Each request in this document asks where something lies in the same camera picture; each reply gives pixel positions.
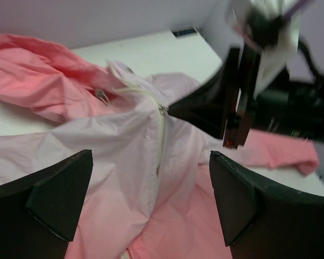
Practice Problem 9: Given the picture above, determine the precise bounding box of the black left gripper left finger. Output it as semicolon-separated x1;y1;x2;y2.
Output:
0;150;93;258

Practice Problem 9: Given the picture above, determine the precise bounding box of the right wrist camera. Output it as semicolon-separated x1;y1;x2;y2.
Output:
225;1;300;97

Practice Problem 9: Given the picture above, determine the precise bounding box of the blue label sticker right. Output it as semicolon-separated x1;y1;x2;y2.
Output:
171;28;198;38

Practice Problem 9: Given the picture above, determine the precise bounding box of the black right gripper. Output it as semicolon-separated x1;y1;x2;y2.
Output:
223;45;324;149

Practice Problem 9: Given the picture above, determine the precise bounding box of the pink hooded zip jacket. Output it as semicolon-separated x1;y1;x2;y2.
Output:
0;33;320;259

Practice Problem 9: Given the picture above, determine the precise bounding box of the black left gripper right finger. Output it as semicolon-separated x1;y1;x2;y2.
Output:
210;152;324;258

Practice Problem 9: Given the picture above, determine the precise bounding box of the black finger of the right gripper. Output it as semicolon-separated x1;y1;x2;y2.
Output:
168;47;240;140

